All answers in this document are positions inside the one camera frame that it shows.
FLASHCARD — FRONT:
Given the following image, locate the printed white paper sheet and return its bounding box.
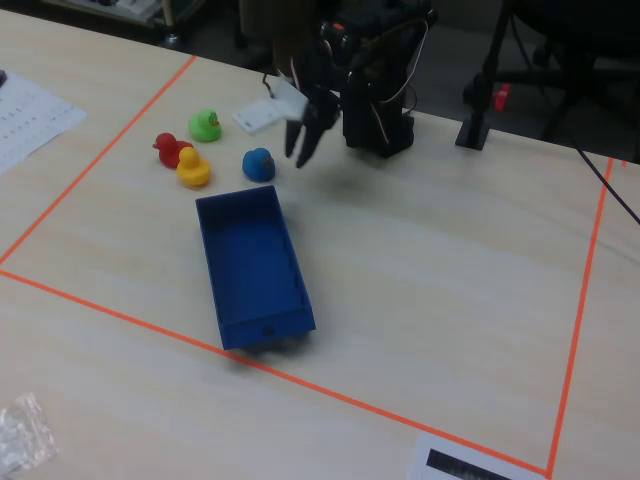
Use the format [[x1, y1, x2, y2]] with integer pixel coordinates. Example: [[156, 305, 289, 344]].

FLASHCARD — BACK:
[[0, 69, 89, 176]]

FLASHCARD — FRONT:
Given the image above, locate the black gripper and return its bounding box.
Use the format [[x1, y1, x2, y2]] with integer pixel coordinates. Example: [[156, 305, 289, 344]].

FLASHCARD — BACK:
[[283, 83, 344, 169]]

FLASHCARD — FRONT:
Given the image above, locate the yellow rubber duck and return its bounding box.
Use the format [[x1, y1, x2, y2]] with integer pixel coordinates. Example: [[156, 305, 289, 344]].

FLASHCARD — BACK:
[[175, 146, 212, 189]]

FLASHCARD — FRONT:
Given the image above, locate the blue rubber duck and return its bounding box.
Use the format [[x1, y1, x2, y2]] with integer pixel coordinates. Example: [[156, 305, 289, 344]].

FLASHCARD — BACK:
[[241, 147, 277, 183]]

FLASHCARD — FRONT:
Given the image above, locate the thin black cable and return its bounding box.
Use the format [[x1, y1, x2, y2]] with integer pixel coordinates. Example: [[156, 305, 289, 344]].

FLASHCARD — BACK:
[[572, 142, 640, 225]]

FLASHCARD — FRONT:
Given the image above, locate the small black red device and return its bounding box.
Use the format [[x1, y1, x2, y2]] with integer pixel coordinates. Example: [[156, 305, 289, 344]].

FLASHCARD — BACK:
[[453, 0, 524, 152]]

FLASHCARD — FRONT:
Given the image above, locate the small white card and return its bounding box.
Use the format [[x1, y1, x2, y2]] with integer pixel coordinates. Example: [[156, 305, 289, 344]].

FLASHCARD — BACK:
[[231, 98, 282, 136]]

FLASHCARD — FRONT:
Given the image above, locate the green rubber duck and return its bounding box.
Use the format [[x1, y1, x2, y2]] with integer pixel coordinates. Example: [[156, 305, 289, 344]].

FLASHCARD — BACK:
[[188, 108, 224, 144]]

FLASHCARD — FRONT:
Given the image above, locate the blue plastic box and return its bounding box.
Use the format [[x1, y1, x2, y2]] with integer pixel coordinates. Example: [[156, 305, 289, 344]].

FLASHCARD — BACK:
[[194, 184, 317, 352]]

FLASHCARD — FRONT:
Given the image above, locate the metal shelf cart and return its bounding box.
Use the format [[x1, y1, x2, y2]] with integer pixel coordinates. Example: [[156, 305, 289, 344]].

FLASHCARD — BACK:
[[97, 0, 206, 47]]

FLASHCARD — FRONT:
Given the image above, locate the red rubber duck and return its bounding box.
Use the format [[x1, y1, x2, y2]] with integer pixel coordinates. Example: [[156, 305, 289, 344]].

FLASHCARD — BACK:
[[152, 132, 194, 169]]

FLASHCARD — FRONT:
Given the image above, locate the clear plastic bag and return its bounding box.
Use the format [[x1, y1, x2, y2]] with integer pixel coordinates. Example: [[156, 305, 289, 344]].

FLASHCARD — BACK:
[[0, 392, 61, 476]]

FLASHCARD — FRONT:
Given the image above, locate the servo wire bundle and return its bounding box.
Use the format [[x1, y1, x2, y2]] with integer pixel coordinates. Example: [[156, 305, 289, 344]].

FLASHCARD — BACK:
[[367, 9, 432, 146]]

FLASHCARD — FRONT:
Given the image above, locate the white paper with black bar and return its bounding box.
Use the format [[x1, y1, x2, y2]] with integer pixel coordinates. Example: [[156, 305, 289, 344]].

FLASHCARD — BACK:
[[406, 432, 547, 480]]

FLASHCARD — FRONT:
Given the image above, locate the black office chair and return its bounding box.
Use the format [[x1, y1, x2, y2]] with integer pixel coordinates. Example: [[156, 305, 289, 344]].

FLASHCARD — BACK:
[[462, 0, 640, 144]]

